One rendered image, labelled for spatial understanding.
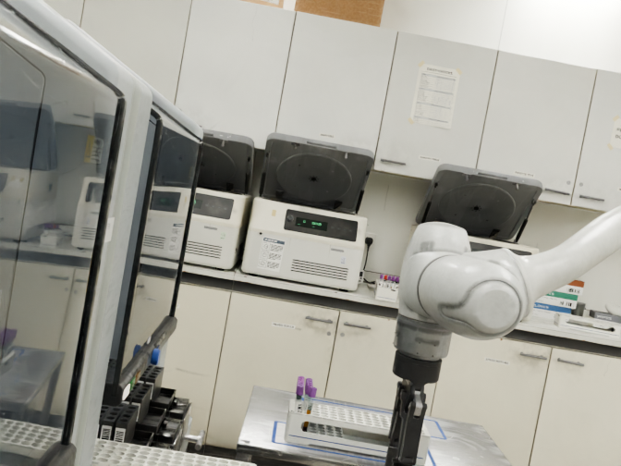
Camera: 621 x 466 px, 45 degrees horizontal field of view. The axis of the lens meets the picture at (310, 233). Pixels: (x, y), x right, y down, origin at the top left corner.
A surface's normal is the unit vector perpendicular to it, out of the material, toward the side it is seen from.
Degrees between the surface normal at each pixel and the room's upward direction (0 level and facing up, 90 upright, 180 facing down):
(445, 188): 142
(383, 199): 90
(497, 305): 94
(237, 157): 149
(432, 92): 90
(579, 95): 90
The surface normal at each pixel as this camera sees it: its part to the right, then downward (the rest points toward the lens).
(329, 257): 0.05, 0.06
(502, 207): -0.12, 0.81
